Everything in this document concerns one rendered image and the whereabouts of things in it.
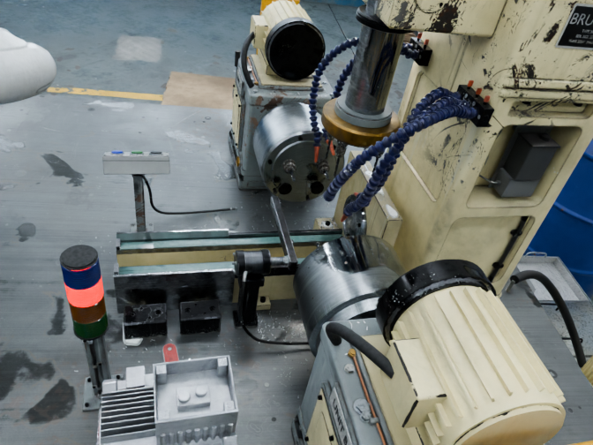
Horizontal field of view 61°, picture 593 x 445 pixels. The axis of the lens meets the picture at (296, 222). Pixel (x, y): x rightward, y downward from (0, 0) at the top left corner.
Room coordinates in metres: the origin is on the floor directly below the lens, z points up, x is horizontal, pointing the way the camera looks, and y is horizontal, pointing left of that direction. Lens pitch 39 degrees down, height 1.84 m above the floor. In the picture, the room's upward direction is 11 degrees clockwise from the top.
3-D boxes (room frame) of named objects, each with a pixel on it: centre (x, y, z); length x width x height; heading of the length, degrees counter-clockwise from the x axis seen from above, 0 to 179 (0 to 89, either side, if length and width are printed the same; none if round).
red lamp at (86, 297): (0.57, 0.35, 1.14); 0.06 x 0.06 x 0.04
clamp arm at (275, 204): (0.97, 0.03, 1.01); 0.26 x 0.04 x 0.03; 19
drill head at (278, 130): (1.37, 0.06, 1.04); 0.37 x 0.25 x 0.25; 19
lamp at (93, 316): (0.57, 0.35, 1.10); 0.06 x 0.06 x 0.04
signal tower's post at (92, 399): (0.57, 0.35, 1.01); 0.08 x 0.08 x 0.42; 19
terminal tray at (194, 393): (0.42, 0.11, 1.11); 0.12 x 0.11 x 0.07; 111
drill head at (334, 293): (0.72, -0.17, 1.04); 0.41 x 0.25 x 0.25; 19
